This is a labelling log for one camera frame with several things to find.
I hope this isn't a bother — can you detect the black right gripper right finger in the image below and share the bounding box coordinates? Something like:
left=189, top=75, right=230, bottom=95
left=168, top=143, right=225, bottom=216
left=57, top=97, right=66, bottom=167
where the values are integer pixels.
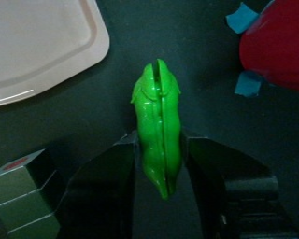
left=178, top=128, right=299, bottom=239

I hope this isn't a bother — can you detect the blue tape piece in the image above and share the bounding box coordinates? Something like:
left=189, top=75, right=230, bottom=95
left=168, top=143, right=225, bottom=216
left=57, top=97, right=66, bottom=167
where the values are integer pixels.
left=224, top=2, right=261, bottom=35
left=233, top=70, right=264, bottom=98

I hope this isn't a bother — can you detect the green drawer cabinet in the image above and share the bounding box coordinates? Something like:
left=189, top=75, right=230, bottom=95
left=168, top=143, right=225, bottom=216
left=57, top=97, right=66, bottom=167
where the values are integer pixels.
left=0, top=148, right=65, bottom=239

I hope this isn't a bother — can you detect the green toy pea pod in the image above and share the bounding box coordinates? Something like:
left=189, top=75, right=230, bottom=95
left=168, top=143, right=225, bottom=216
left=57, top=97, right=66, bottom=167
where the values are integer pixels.
left=129, top=58, right=182, bottom=201

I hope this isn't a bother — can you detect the red plastic container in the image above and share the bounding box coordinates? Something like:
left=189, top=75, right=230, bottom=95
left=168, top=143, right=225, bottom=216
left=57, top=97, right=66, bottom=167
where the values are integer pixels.
left=237, top=0, right=299, bottom=93

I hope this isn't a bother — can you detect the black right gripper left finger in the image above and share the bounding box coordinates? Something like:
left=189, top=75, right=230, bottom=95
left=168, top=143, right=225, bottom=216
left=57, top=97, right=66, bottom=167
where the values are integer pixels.
left=54, top=130, right=140, bottom=239

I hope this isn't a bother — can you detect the white plastic tray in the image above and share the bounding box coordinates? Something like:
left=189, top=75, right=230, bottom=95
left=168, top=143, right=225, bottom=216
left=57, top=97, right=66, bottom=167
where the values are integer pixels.
left=0, top=0, right=110, bottom=109

